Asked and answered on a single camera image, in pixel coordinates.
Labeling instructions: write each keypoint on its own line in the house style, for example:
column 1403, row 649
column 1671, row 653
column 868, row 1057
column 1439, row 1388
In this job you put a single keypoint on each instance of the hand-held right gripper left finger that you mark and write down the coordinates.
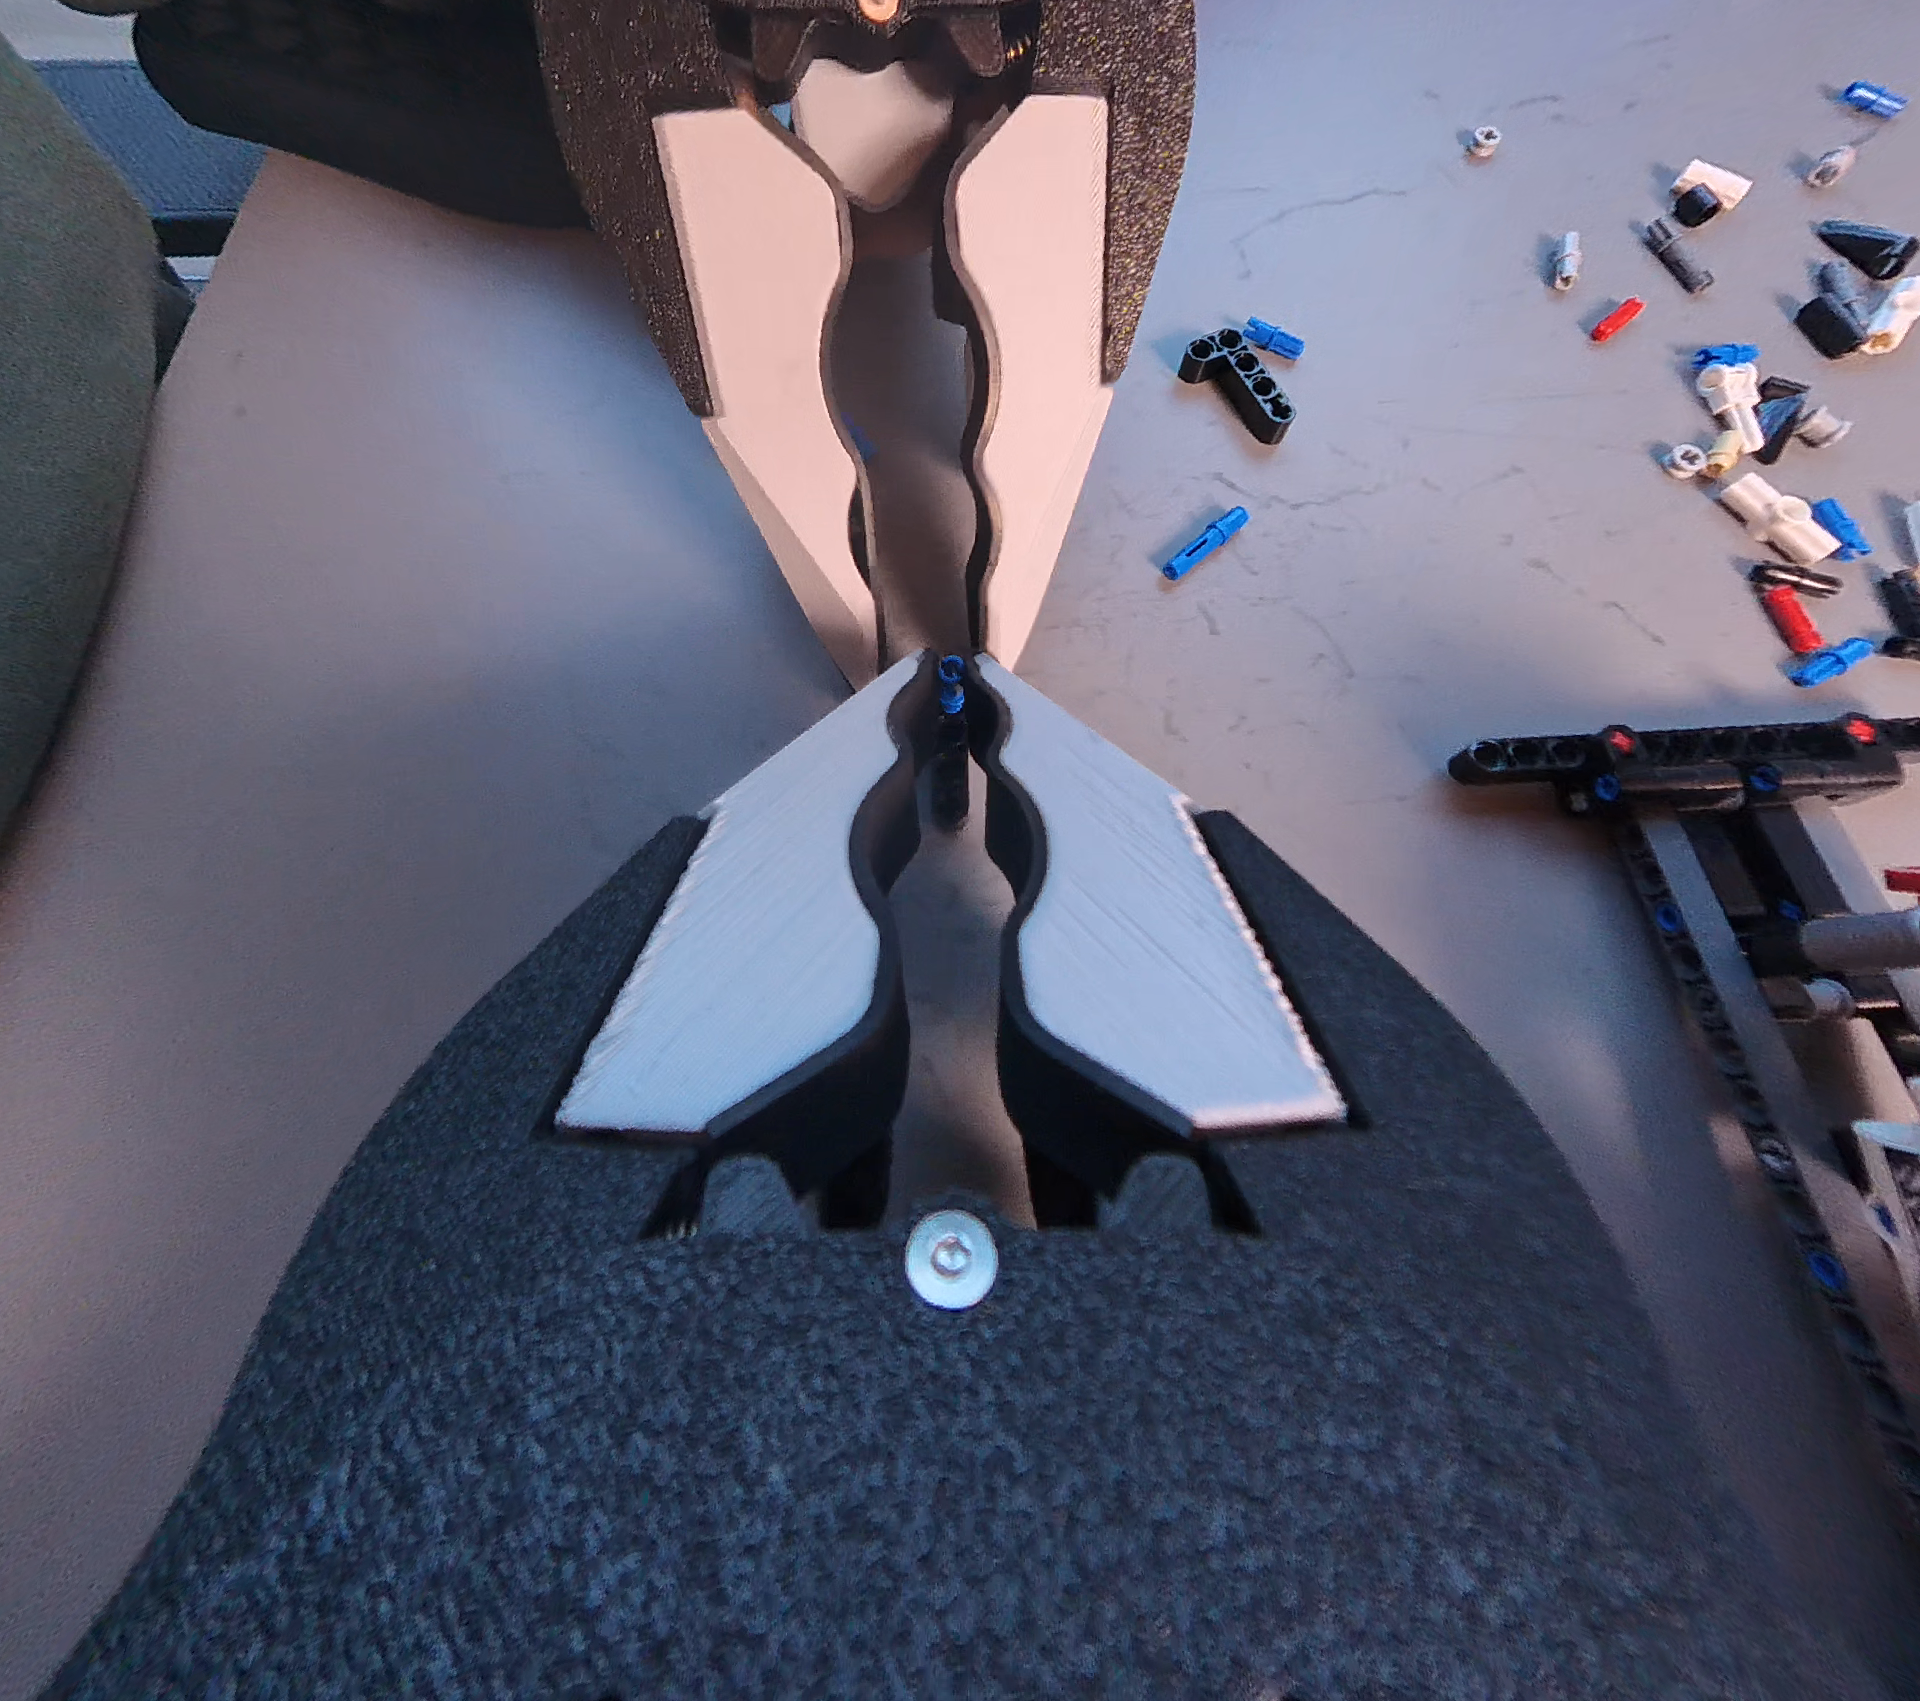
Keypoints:
column 735, row 980

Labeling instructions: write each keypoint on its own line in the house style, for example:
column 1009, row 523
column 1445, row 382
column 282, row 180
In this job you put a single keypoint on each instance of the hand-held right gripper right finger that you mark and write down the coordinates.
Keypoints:
column 1171, row 980

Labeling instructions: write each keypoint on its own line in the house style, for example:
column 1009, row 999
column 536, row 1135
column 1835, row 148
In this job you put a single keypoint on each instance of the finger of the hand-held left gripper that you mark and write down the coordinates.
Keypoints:
column 751, row 277
column 1042, row 277

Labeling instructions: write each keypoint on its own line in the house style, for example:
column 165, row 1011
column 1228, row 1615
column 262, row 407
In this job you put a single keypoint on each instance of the black angled beam piece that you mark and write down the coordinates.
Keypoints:
column 1239, row 374
column 950, row 763

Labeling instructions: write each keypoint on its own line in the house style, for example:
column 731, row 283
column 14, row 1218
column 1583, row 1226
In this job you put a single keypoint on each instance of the white toy brick truck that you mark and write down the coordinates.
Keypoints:
column 1651, row 756

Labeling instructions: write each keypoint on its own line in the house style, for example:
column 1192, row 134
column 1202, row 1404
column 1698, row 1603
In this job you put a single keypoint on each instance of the grey desk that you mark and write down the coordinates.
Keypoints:
column 1425, row 6

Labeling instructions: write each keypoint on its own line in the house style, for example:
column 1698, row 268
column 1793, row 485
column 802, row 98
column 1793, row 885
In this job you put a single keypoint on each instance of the person's green sweatshirt torso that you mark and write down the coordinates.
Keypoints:
column 61, row 381

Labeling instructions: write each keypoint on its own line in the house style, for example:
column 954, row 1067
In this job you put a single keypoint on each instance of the scattered loose brick pieces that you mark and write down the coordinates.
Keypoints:
column 1770, row 513

